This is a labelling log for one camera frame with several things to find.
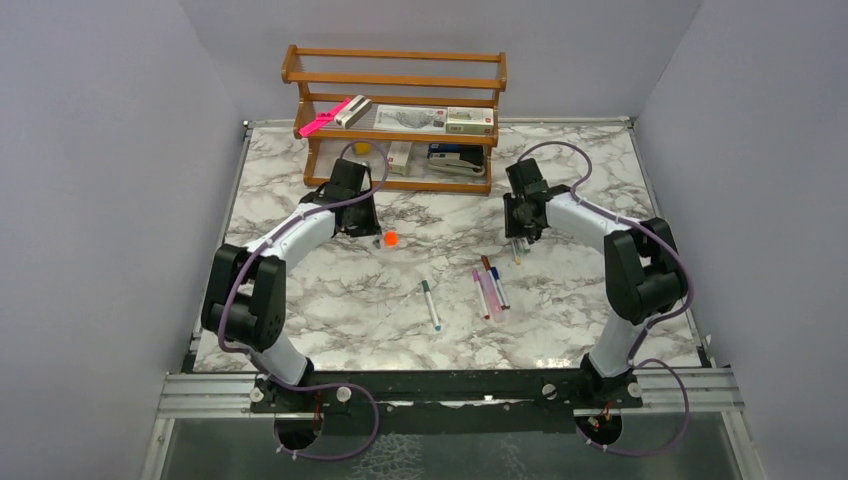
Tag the small white red box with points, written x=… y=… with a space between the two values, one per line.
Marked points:
x=399 y=157

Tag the wooden two-tier shelf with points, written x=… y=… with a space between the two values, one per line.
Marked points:
x=324 y=77

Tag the green cap white marker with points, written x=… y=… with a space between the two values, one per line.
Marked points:
x=517 y=252

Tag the yellow small block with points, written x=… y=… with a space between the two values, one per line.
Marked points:
x=362 y=148

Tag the brown cap white marker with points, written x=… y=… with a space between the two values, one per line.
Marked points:
x=487 y=265

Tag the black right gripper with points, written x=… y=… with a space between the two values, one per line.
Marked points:
x=513 y=229

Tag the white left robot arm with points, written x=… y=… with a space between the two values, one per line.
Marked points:
x=245 y=300

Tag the black grey stapler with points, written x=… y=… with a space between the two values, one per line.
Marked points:
x=459 y=159

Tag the blue cap white marker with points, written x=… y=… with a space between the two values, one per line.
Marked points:
x=500 y=288

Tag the black front mounting rail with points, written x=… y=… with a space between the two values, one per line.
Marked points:
x=358 y=403

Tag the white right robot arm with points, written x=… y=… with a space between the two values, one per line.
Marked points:
x=643 y=276

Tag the teal cap white marker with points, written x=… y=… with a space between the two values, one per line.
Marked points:
x=432 y=311

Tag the pink highlighter pen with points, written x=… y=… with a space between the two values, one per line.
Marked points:
x=496 y=313

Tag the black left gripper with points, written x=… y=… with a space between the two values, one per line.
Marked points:
x=370 y=227

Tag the pink cap white marker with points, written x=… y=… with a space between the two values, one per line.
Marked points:
x=480 y=295

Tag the green white staples box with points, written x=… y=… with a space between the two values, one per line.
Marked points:
x=470 y=121

